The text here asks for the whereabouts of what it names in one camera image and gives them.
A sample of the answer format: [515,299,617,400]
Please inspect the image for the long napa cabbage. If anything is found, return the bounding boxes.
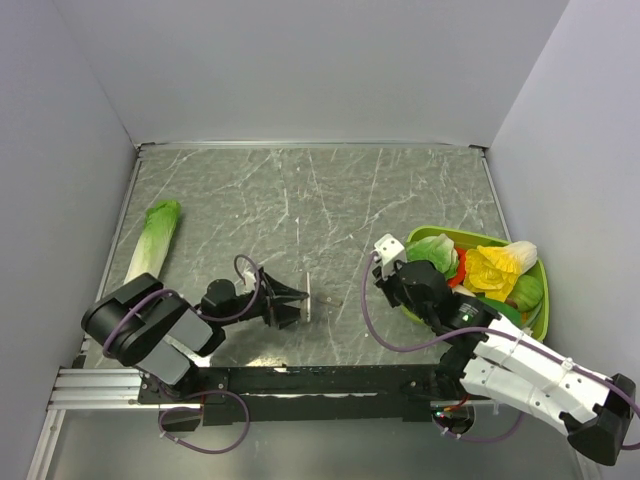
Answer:
[124,200,181,283]

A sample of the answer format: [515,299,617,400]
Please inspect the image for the white green bok choy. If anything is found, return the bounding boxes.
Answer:
[484,297,524,329]

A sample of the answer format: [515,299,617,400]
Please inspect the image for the black base frame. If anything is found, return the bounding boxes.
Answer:
[138,364,467,426]

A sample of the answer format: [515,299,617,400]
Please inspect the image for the beige remote control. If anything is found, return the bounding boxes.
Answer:
[301,272,312,323]

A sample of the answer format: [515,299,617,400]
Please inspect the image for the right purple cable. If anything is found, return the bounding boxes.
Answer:
[361,249,640,446]

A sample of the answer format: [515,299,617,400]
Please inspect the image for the red toy pepper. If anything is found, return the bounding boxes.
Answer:
[447,246,466,288]

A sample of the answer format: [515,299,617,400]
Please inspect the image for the green plastic basket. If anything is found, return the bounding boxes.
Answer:
[407,226,550,342]

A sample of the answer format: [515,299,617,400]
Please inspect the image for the round green toy vegetable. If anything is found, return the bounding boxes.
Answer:
[506,275,544,313]

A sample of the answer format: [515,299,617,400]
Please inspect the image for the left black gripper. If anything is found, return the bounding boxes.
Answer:
[220,272,310,329]

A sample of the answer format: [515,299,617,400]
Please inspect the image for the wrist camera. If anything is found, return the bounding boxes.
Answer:
[374,233,407,279]
[241,268,258,291]

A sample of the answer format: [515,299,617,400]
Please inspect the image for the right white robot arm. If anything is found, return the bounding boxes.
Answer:
[363,253,639,466]

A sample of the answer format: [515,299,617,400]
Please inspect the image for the yellow toy cabbage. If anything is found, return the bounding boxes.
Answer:
[463,241,538,301]

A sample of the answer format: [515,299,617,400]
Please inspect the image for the green toy lettuce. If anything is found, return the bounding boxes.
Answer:
[406,234,460,280]

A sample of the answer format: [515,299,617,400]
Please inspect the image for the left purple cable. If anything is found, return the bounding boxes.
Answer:
[102,253,262,456]

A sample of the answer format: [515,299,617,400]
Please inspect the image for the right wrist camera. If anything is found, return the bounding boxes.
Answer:
[374,233,407,279]

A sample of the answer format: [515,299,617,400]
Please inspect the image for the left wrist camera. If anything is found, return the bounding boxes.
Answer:
[241,268,258,291]

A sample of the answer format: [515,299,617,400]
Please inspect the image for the purple cable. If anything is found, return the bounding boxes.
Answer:
[361,249,640,446]
[102,253,262,456]

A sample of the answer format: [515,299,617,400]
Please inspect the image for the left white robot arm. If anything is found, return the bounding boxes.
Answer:
[81,268,311,402]

